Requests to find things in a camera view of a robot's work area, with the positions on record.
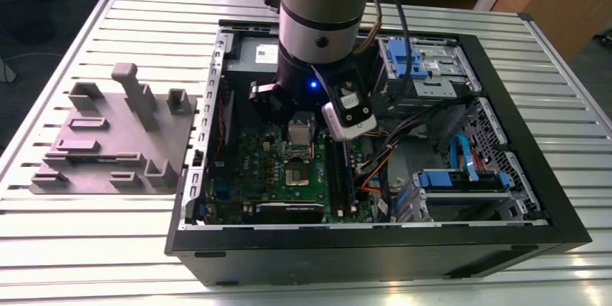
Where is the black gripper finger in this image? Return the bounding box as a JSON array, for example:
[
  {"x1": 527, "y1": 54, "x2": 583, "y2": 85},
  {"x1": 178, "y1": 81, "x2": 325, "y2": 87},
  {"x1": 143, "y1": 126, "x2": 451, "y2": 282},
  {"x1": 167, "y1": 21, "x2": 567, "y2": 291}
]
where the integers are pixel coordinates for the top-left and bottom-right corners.
[{"x1": 247, "y1": 81, "x2": 279, "y2": 123}]

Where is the silver CPU green edge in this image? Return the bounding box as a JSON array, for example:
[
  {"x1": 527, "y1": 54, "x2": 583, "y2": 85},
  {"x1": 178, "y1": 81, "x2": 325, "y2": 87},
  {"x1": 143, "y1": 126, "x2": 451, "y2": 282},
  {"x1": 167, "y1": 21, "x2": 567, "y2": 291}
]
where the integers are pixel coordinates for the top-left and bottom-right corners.
[{"x1": 289, "y1": 114, "x2": 315, "y2": 145}]

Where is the grey power supply white label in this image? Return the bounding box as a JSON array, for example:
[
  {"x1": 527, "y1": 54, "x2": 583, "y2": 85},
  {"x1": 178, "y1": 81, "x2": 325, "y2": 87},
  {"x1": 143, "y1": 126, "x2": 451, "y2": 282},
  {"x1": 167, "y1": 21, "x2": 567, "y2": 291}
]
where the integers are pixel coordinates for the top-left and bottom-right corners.
[{"x1": 223, "y1": 36, "x2": 289, "y2": 131}]

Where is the green motherboard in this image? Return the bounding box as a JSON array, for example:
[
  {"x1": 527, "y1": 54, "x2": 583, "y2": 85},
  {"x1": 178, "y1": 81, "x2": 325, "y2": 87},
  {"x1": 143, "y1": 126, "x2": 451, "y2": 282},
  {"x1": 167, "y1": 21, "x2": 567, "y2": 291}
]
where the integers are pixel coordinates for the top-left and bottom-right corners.
[{"x1": 205, "y1": 119, "x2": 379, "y2": 224}]

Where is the black RAM slot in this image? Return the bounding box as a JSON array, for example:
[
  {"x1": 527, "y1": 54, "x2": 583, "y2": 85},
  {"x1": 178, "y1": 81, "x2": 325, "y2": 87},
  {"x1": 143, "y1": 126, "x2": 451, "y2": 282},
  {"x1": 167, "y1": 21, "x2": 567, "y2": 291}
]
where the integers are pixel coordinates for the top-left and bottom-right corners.
[{"x1": 323, "y1": 133, "x2": 342, "y2": 216}]

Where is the blue plastic drive carrier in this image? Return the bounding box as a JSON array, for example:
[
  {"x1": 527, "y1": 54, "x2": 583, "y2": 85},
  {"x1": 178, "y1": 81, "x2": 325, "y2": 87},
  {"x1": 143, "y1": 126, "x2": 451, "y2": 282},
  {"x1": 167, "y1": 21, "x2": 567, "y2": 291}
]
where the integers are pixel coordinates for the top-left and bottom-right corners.
[{"x1": 387, "y1": 39, "x2": 430, "y2": 80}]

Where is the dark installed RAM stick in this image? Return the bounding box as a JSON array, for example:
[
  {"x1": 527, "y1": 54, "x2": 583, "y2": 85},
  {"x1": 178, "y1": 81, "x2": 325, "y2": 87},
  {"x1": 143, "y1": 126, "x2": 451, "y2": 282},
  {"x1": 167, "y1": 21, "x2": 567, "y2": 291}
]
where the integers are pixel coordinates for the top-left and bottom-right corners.
[{"x1": 334, "y1": 139, "x2": 361, "y2": 214}]

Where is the grey metal drive cage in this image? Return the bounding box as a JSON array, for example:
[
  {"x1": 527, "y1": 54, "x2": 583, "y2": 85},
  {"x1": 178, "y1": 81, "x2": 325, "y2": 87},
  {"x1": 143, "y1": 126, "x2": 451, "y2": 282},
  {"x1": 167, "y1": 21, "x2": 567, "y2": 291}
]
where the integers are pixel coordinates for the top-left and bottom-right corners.
[{"x1": 378, "y1": 37, "x2": 482, "y2": 117}]

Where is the black graphics card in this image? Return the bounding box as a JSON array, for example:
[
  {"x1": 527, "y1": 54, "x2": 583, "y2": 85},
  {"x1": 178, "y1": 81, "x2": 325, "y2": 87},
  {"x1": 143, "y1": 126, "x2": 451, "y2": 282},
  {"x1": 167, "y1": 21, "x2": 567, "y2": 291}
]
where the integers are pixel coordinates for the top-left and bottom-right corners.
[{"x1": 242, "y1": 201, "x2": 327, "y2": 224}]

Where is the grey parts rack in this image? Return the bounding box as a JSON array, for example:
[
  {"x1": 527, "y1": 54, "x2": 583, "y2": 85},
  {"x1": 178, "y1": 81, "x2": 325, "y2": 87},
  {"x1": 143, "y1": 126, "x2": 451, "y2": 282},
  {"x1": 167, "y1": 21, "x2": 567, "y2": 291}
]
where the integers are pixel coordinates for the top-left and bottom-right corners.
[{"x1": 29, "y1": 62, "x2": 201, "y2": 196}]

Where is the blue RAM stick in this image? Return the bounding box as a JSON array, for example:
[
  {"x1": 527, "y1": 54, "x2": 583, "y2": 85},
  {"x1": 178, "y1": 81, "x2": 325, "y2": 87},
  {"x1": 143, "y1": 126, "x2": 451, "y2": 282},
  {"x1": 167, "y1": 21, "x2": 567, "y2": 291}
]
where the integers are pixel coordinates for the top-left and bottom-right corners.
[{"x1": 66, "y1": 155, "x2": 121, "y2": 164}]

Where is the hard disk in blue carrier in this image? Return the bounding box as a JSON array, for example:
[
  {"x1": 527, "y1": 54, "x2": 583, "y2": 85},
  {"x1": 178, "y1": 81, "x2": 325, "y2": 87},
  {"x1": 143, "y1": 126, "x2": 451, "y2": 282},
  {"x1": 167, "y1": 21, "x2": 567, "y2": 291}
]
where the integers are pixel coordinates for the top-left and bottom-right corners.
[{"x1": 414, "y1": 169, "x2": 513, "y2": 192}]

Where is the perforated metal disk bay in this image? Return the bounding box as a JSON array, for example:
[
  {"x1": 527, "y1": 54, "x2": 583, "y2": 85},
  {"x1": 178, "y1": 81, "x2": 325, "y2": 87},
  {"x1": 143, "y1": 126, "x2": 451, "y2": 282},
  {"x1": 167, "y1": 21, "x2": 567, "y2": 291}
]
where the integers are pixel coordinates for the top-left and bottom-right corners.
[{"x1": 391, "y1": 169, "x2": 547, "y2": 224}]

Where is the black open PC case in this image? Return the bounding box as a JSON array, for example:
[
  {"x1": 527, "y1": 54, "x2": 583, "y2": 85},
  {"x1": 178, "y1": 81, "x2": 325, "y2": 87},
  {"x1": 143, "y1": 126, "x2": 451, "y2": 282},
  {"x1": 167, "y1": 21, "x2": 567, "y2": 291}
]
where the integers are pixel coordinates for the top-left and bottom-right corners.
[{"x1": 165, "y1": 18, "x2": 594, "y2": 287}]

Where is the brown wooden cabinet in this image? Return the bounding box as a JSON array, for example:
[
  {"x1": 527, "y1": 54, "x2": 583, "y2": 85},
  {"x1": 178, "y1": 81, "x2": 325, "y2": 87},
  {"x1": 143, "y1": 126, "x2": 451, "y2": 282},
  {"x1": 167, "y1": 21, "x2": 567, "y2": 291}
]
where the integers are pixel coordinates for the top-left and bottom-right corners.
[{"x1": 493, "y1": 0, "x2": 612, "y2": 59}]

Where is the red black twisted wire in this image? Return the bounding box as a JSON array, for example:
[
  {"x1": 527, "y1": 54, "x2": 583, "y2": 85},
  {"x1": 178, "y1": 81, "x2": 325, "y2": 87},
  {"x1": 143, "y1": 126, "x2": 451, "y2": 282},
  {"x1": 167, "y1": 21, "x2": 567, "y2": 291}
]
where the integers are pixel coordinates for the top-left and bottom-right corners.
[{"x1": 215, "y1": 100, "x2": 231, "y2": 163}]

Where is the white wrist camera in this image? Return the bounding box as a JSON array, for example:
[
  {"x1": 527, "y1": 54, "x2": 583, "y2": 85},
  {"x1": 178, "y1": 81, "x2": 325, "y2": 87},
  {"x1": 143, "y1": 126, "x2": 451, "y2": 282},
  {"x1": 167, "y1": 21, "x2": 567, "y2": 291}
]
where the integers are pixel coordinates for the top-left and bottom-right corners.
[{"x1": 321, "y1": 65, "x2": 379, "y2": 142}]

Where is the metal socket cover frame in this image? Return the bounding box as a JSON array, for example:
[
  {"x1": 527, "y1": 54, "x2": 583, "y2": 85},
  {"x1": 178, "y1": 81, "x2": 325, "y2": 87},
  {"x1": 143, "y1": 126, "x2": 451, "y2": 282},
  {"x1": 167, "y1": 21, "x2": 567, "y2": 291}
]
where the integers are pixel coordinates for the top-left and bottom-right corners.
[{"x1": 282, "y1": 140, "x2": 314, "y2": 162}]

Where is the black cable bundle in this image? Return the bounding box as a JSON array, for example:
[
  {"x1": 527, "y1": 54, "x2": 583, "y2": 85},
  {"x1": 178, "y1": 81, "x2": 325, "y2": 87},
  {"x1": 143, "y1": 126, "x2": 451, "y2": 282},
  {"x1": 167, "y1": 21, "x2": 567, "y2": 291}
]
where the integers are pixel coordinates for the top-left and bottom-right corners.
[{"x1": 373, "y1": 96, "x2": 479, "y2": 174}]

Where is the black camera cable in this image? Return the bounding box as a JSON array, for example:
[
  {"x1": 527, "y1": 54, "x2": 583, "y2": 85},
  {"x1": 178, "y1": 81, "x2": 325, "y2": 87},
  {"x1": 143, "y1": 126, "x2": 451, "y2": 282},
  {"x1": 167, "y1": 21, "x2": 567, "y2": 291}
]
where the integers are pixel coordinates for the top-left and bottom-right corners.
[{"x1": 371, "y1": 0, "x2": 415, "y2": 106}]

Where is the blue data wire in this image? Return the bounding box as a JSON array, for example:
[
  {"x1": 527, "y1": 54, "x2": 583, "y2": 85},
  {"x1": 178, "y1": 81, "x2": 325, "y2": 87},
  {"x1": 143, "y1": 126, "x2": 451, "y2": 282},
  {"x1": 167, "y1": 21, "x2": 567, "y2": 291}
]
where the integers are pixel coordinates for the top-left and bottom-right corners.
[{"x1": 449, "y1": 133, "x2": 479, "y2": 183}]

